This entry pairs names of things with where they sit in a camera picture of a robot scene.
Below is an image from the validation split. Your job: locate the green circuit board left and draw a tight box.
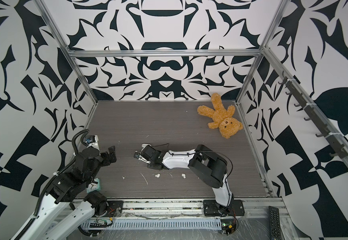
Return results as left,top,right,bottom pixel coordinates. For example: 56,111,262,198
90,218,113,228

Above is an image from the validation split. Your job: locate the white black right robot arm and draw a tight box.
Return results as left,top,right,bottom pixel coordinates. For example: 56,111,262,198
134,144,234,212

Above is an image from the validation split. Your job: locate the teal white small object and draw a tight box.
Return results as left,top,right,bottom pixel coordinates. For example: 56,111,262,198
86,178,101,193

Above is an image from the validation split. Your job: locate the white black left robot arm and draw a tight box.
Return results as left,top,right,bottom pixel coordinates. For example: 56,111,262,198
13,129,117,240

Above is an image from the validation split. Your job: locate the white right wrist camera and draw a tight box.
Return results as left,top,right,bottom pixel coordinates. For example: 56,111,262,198
142,144,151,150

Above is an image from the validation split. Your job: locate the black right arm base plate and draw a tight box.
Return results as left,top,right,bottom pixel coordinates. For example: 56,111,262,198
203,200,245,217

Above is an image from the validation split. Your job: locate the green circuit board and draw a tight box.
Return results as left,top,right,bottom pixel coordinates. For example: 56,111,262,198
221,218,239,236
90,218,113,228

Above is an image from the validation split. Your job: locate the white slotted cable duct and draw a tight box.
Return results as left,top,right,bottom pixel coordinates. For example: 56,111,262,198
81,219,222,231

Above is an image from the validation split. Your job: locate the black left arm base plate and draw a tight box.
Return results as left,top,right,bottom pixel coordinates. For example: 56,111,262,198
107,200,124,216

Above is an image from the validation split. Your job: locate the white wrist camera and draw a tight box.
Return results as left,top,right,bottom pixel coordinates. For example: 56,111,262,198
142,144,151,150
81,135,100,150

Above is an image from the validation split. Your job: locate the black wall hook rack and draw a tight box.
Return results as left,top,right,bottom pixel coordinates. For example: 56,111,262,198
280,76,348,159

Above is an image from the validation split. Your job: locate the aluminium mounting rail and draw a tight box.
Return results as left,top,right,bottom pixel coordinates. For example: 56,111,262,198
106,198,288,219

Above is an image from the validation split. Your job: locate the black remote control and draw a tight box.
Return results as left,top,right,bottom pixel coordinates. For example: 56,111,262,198
268,206,282,240

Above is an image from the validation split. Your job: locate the brown teddy bear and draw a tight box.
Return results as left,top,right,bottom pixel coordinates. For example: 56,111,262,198
197,93,243,139

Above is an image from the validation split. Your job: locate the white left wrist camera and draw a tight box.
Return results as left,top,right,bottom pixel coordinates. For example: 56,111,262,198
81,135,100,150

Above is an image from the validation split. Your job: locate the green circuit board right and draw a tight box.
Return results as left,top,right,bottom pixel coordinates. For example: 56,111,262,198
221,218,239,236

